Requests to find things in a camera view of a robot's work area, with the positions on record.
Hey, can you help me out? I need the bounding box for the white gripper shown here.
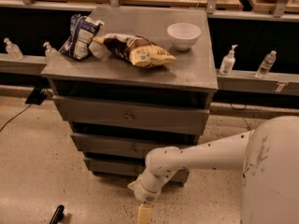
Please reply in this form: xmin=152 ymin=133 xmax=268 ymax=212
xmin=128 ymin=169 xmax=170 ymax=224

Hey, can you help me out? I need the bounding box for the grey bottom drawer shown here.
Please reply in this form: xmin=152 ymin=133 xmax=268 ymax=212
xmin=82 ymin=157 xmax=191 ymax=185

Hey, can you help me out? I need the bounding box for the grey drawer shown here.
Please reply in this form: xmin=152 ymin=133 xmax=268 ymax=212
xmin=53 ymin=96 xmax=209 ymax=135
xmin=82 ymin=157 xmax=191 ymax=185
xmin=71 ymin=132 xmax=199 ymax=160

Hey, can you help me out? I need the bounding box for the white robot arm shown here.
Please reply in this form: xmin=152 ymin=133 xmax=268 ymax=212
xmin=128 ymin=116 xmax=299 ymax=224

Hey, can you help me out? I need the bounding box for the grey middle drawer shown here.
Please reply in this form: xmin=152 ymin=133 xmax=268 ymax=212
xmin=71 ymin=132 xmax=199 ymax=160

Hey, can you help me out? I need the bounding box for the grey top drawer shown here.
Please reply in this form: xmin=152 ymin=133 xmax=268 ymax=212
xmin=53 ymin=96 xmax=209 ymax=135

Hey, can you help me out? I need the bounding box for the grey drawer cabinet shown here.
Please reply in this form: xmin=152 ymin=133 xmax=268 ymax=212
xmin=40 ymin=6 xmax=219 ymax=187

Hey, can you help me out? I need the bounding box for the black power adapter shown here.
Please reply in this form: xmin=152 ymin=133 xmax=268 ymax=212
xmin=25 ymin=89 xmax=47 ymax=105

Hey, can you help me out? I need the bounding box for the yellow brown chip bag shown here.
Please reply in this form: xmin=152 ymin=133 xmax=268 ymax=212
xmin=90 ymin=33 xmax=177 ymax=68

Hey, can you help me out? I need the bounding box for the white pump lotion bottle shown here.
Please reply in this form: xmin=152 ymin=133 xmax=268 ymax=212
xmin=220 ymin=45 xmax=236 ymax=76

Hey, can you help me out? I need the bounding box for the white bowl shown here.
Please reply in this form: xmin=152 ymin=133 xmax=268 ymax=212
xmin=167 ymin=22 xmax=201 ymax=50

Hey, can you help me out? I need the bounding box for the clear pump sanitizer bottle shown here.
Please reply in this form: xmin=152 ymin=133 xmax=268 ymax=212
xmin=43 ymin=41 xmax=57 ymax=62

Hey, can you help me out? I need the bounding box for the clear water bottle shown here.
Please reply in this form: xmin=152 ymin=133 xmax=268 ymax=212
xmin=255 ymin=50 xmax=277 ymax=78

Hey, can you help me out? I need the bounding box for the blue white chip bag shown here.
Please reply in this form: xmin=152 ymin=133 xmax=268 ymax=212
xmin=60 ymin=14 xmax=105 ymax=61

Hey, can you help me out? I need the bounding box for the far left clear sanitizer bottle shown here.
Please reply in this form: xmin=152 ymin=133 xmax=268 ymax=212
xmin=4 ymin=37 xmax=23 ymax=60

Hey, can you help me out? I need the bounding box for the black handle bottom edge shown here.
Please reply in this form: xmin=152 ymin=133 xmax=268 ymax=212
xmin=49 ymin=205 xmax=64 ymax=224

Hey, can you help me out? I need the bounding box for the black floor cable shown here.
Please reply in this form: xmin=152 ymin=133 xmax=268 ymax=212
xmin=0 ymin=104 xmax=32 ymax=133

